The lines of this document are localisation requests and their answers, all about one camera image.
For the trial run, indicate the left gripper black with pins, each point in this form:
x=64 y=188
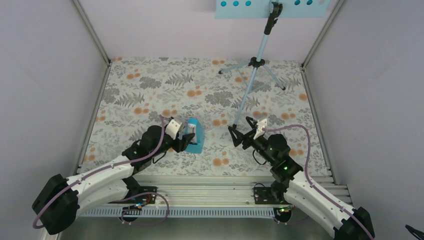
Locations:
x=181 y=144

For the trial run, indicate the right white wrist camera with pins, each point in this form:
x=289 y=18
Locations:
x=261 y=125

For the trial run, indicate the aluminium frame post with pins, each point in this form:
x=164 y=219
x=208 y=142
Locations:
x=91 y=31
x=328 y=23

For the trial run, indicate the light blue music stand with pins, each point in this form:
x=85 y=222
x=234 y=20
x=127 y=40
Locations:
x=271 y=10

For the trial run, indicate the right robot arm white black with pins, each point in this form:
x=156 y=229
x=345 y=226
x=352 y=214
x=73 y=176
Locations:
x=292 y=184

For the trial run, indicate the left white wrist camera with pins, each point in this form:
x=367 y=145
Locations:
x=173 y=128

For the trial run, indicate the blue metronome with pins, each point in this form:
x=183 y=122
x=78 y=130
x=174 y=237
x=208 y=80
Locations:
x=197 y=143

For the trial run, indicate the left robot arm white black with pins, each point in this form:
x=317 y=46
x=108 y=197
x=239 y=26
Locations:
x=63 y=199

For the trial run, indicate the floral patterned table mat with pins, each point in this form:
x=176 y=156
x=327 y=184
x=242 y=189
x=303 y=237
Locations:
x=141 y=90

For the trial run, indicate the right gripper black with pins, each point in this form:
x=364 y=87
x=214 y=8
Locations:
x=247 y=137

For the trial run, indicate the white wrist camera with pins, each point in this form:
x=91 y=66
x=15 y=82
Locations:
x=173 y=128
x=261 y=125

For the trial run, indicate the aluminium mounting rail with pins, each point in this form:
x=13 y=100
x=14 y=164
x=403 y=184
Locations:
x=208 y=191

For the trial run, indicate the left aluminium frame post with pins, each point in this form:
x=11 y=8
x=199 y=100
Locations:
x=91 y=31

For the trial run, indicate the right aluminium frame post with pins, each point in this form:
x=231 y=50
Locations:
x=328 y=23

